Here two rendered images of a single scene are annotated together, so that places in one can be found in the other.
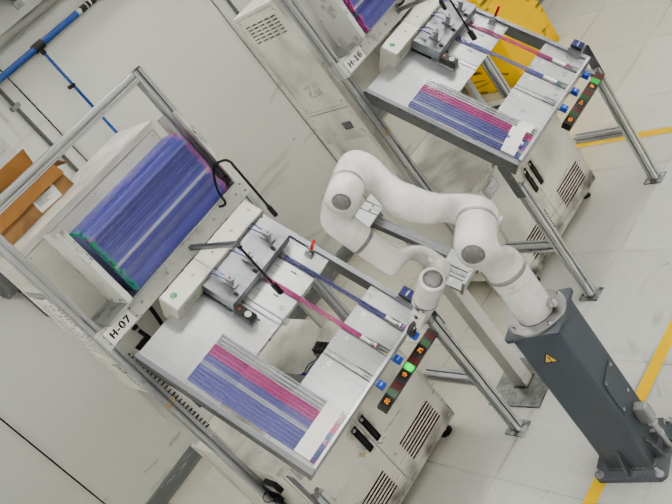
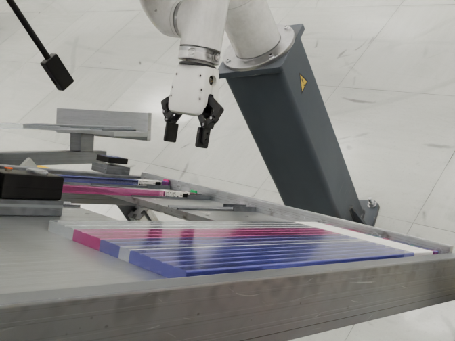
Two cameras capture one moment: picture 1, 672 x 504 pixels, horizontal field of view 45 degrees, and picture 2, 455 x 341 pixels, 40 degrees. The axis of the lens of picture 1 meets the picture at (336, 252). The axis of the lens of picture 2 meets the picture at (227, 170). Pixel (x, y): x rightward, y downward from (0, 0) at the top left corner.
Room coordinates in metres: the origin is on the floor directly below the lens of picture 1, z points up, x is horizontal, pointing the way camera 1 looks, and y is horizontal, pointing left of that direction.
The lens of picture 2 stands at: (2.40, 1.01, 1.44)
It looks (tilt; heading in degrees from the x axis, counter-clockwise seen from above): 36 degrees down; 263
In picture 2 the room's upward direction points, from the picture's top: 27 degrees counter-clockwise
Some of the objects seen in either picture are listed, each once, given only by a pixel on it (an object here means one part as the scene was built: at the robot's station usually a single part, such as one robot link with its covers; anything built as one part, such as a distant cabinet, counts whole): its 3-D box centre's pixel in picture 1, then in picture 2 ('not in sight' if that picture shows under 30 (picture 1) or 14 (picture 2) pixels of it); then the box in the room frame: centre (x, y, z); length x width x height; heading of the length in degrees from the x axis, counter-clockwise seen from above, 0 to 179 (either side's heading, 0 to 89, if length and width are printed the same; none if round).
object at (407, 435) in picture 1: (327, 433); not in sight; (2.83, 0.51, 0.31); 0.70 x 0.65 x 0.62; 119
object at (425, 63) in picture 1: (483, 136); not in sight; (3.38, -0.86, 0.65); 1.01 x 0.73 x 1.29; 29
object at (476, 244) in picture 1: (486, 250); not in sight; (2.00, -0.33, 1.00); 0.19 x 0.12 x 0.24; 146
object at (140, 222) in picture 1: (151, 210); not in sight; (2.76, 0.40, 1.52); 0.51 x 0.13 x 0.27; 119
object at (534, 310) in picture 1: (522, 293); (246, 16); (2.03, -0.35, 0.79); 0.19 x 0.19 x 0.18
